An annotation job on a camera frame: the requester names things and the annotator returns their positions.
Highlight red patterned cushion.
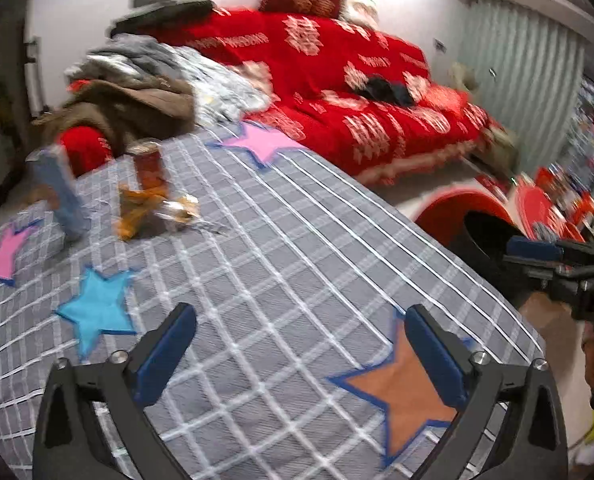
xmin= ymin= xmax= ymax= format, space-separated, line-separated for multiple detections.
xmin=422 ymin=85 xmax=470 ymax=116

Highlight red covered sofa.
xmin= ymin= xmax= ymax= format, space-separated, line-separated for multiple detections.
xmin=152 ymin=7 xmax=498 ymax=191

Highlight white printed pillow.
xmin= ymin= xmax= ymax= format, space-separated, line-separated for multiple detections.
xmin=344 ymin=1 xmax=380 ymax=28

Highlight tall blue drink can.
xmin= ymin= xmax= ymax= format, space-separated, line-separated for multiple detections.
xmin=27 ymin=145 xmax=92 ymax=241

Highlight orange snack wrapper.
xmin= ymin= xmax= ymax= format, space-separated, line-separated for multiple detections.
xmin=114 ymin=182 xmax=170 ymax=241

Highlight light blue blanket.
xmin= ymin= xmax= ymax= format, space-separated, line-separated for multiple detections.
xmin=174 ymin=47 xmax=272 ymax=123

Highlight black jacket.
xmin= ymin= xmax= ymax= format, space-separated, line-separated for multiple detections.
xmin=112 ymin=0 xmax=216 ymax=31

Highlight crumpled clear wrapper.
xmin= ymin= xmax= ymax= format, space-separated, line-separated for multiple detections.
xmin=154 ymin=195 xmax=228 ymax=236

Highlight black clothes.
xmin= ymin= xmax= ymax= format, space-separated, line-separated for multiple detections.
xmin=354 ymin=75 xmax=416 ymax=107

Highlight grey clothes pile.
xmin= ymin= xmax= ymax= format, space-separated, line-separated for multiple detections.
xmin=67 ymin=34 xmax=182 ymax=86

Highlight grey pleated curtain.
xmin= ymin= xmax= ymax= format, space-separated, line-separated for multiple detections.
xmin=462 ymin=0 xmax=585 ymax=171

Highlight beige armchair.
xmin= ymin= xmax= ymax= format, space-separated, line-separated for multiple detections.
xmin=449 ymin=62 xmax=520 ymax=171

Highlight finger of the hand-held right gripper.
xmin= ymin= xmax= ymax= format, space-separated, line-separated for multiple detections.
xmin=503 ymin=236 xmax=594 ymax=286

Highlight round red table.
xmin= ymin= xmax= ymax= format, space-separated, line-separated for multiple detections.
xmin=514 ymin=175 xmax=594 ymax=246

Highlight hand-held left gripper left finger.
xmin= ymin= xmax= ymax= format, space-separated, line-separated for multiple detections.
xmin=32 ymin=302 xmax=198 ymax=480

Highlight brown fleece coat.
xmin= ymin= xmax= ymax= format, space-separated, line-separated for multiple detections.
xmin=32 ymin=77 xmax=198 ymax=153

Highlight red drink can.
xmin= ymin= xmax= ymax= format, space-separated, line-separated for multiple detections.
xmin=127 ymin=139 xmax=170 ymax=196

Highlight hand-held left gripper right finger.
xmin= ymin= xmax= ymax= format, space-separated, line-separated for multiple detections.
xmin=404 ymin=304 xmax=570 ymax=480

